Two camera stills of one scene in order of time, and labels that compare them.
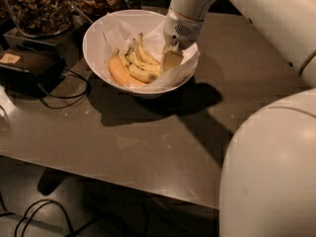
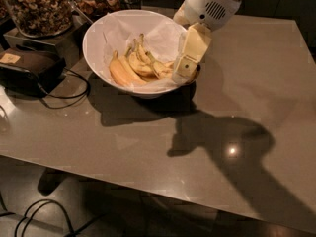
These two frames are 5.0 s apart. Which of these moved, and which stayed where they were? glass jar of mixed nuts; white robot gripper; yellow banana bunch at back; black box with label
Moved: white robot gripper
Stayed: black box with label; yellow banana bunch at back; glass jar of mixed nuts
